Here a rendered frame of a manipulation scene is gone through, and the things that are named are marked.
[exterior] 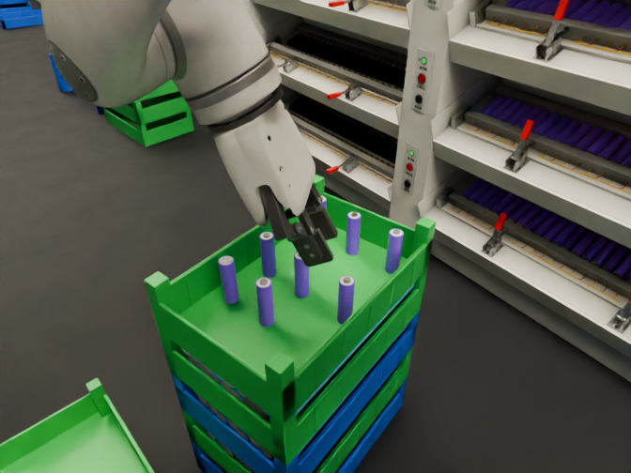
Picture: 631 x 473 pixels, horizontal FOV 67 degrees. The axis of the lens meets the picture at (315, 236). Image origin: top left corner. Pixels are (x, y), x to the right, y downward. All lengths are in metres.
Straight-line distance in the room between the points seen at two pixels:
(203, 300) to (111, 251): 0.71
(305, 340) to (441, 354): 0.48
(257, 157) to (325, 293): 0.26
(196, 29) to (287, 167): 0.13
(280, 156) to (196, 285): 0.24
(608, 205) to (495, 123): 0.27
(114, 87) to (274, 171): 0.14
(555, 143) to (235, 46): 0.70
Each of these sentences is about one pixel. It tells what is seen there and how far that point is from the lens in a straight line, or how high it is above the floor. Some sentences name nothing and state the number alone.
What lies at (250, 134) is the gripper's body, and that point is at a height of 0.58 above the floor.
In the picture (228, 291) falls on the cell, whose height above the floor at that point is 0.35.
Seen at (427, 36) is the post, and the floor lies 0.51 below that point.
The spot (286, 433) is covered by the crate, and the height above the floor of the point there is 0.30.
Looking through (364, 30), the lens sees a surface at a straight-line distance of 1.14.
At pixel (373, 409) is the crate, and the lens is 0.75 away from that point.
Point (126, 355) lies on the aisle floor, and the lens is 1.03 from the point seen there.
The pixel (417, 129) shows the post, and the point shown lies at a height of 0.32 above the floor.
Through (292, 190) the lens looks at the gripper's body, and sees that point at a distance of 0.43.
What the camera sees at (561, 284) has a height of 0.12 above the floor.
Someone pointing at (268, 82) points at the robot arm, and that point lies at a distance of 0.42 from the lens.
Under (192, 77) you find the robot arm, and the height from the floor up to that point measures 0.62.
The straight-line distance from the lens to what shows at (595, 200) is 0.92.
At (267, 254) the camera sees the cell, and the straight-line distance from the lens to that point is 0.61.
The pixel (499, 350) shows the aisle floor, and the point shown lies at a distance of 1.04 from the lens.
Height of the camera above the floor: 0.75
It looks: 37 degrees down
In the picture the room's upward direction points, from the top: straight up
